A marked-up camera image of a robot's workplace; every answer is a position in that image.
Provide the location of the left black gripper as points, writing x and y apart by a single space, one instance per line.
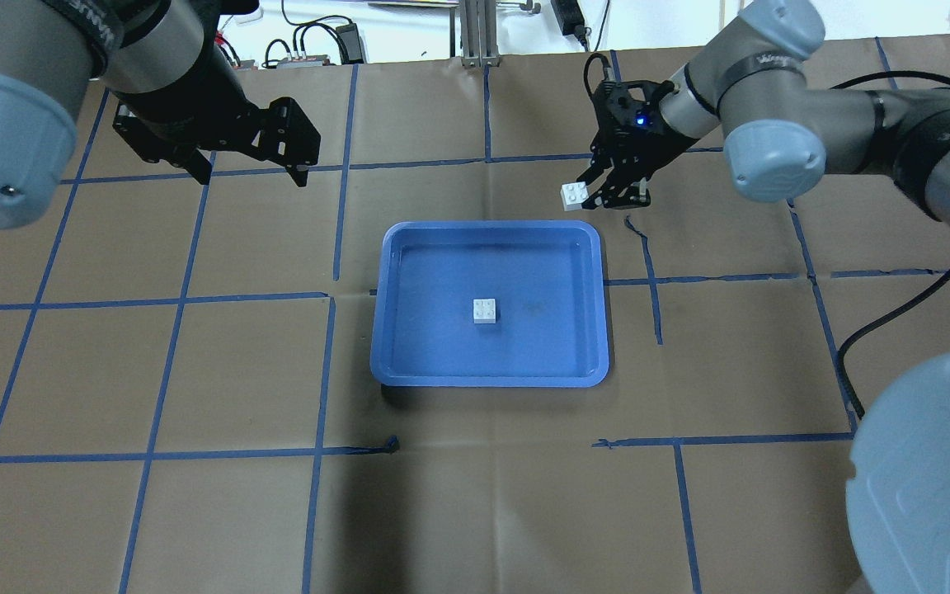
181 97

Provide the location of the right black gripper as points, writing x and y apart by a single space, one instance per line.
646 142

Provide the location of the white block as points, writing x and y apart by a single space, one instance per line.
485 311
573 196

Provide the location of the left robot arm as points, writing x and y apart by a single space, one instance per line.
50 51

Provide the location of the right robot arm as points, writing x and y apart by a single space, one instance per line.
780 137

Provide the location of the blue plastic tray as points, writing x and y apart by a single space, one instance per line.
514 303

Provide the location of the black power adapter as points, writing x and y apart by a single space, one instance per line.
570 19

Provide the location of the brown paper mat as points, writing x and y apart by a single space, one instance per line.
186 403

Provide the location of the aluminium frame post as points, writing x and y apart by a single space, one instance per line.
478 34

